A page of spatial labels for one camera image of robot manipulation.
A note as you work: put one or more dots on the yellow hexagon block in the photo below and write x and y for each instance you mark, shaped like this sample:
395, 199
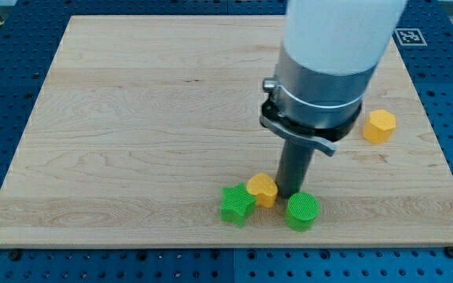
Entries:
379, 126

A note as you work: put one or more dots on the yellow heart block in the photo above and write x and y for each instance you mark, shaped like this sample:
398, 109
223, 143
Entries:
263, 187

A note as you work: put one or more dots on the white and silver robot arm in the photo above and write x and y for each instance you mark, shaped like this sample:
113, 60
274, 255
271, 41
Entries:
329, 51

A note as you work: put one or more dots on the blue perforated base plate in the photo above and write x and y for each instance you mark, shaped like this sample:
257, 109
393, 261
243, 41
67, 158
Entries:
29, 39

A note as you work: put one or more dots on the light wooden board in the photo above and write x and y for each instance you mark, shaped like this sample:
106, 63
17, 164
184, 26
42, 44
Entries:
142, 120

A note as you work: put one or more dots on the green star block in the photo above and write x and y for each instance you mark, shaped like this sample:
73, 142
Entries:
237, 204

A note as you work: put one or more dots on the green circle block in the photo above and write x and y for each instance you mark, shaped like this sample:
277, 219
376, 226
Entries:
301, 211

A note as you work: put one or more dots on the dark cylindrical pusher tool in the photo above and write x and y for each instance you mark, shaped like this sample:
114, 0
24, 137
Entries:
292, 168

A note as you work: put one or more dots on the white fiducial marker tag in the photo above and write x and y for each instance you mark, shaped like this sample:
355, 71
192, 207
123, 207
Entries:
410, 37

